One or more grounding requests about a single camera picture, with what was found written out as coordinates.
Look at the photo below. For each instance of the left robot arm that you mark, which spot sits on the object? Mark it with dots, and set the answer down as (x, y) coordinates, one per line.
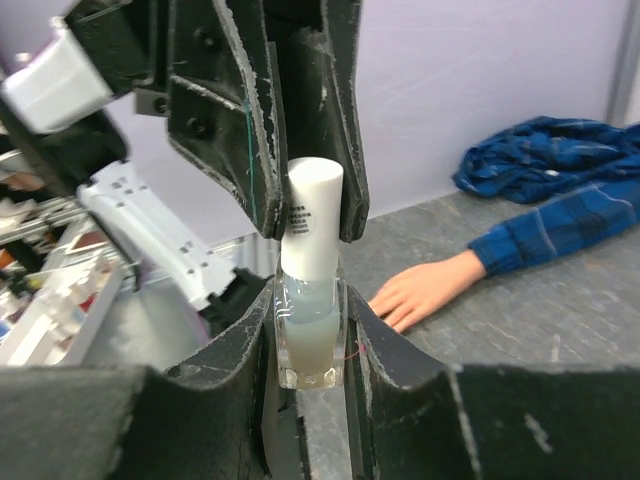
(88, 160)

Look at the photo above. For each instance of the mannequin hand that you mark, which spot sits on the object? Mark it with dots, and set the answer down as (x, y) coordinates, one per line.
(418, 292)

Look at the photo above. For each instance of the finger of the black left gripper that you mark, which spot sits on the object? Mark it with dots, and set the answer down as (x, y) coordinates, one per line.
(317, 73)
(224, 113)

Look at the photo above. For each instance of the blue plaid shirt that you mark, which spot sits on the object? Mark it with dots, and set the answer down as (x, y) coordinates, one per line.
(578, 177)

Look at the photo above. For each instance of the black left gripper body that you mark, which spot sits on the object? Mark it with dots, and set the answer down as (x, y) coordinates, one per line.
(127, 41)

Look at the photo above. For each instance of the clear nail polish bottle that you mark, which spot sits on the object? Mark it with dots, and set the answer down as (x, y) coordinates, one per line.
(310, 306)

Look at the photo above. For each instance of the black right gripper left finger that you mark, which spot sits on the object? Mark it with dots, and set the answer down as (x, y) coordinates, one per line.
(199, 420)

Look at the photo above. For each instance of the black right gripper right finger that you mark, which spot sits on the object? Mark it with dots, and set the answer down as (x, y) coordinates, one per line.
(411, 416)

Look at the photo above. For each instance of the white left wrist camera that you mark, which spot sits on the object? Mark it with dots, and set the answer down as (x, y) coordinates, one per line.
(59, 86)

